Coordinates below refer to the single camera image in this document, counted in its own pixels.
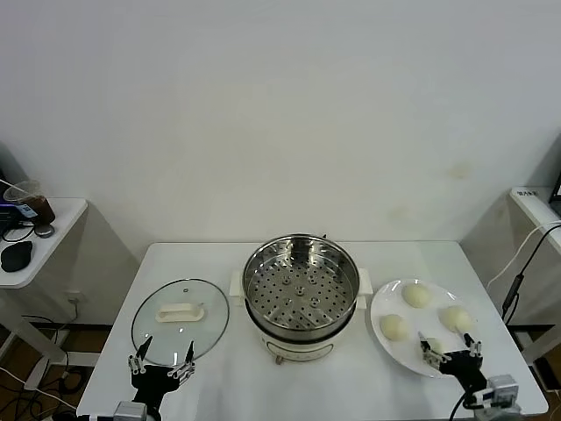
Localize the white side table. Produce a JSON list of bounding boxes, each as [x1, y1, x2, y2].
[[0, 196, 89, 366], [462, 186, 561, 367]]

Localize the black floor cable bundle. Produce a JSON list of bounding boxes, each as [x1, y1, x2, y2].
[[0, 363, 87, 421]]

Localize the cream electric cooker base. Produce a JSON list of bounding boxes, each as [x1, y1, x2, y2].
[[229, 269, 374, 366]]

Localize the glass lid with cream handle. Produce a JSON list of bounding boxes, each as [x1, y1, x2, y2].
[[131, 278, 231, 367]]

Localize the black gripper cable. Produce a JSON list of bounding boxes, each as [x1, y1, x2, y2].
[[450, 391, 478, 421]]

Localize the black cable with adapter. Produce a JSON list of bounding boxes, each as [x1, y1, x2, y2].
[[502, 224, 561, 325]]

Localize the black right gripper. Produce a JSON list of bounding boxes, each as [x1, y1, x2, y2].
[[418, 332, 489, 396]]

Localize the plastic cup of iced coffee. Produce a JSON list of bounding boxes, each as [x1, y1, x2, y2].
[[3, 179, 57, 225]]

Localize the white round plate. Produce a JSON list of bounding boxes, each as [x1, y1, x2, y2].
[[370, 279, 484, 379]]

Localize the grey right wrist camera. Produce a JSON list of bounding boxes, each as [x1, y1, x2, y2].
[[475, 374, 521, 411]]

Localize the stainless steel steamer basket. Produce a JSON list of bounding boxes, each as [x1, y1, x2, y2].
[[242, 235, 361, 340]]

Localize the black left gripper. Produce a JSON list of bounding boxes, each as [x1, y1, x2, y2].
[[128, 336, 197, 409]]

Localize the dark device with purple light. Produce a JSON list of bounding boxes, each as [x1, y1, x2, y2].
[[0, 202, 21, 229]]

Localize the black computer mouse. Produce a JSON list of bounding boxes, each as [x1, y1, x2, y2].
[[0, 240, 34, 272]]

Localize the black desk cable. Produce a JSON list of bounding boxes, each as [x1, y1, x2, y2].
[[2, 220, 37, 244]]

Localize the white hanging cable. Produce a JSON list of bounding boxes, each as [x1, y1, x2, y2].
[[487, 221, 561, 291]]

